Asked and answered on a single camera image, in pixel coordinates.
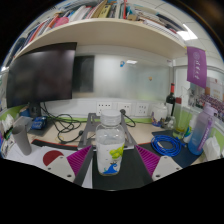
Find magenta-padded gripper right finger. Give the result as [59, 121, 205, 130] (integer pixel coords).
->
[134, 144, 184, 185]

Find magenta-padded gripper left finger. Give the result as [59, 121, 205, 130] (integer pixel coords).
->
[44, 144, 94, 187]

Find clear plastic water bottle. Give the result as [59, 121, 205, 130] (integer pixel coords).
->
[95, 109, 126, 177]

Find white ceramic jar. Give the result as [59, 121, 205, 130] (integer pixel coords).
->
[152, 103, 169, 123]

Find green translucent cup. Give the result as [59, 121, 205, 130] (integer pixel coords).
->
[173, 101, 192, 139]

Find blue circuit board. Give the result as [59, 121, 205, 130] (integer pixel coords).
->
[31, 115, 48, 130]

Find translucent purple drink bottle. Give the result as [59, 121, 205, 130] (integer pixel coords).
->
[187, 102, 218, 156]

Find grey cup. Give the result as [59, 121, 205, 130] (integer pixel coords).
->
[11, 123, 33, 157]

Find handwritten white paper sheet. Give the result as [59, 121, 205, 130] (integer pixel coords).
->
[4, 143, 44, 161]

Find dark wine bottle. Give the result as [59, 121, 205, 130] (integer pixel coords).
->
[165, 83, 177, 118]

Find white tissue pack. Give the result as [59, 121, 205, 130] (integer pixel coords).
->
[203, 136, 222, 160]

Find clear plastic box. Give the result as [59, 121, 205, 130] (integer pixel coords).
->
[13, 115, 33, 129]

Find blue round container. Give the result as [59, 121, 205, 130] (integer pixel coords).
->
[19, 107, 31, 118]

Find green box with tissues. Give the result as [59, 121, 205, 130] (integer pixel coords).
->
[0, 114, 16, 136]

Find black computer monitor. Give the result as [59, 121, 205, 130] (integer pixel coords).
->
[5, 41, 78, 118]

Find purple hanging banner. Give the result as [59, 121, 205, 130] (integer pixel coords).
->
[186, 45, 208, 89]

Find ceiling light panel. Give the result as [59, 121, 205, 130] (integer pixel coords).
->
[176, 23, 198, 42]

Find blue coiled cable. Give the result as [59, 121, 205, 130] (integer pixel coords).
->
[150, 133, 183, 158]

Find black tangled cables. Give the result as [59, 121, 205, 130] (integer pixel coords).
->
[39, 103, 84, 145]

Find black plug cable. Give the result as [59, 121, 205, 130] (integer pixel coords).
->
[119, 109, 137, 128]

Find white wall socket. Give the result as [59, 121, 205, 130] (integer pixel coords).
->
[135, 102, 150, 117]
[117, 102, 133, 117]
[96, 101, 114, 117]

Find wall shelf with books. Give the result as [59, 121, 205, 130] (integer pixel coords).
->
[9, 0, 188, 61]

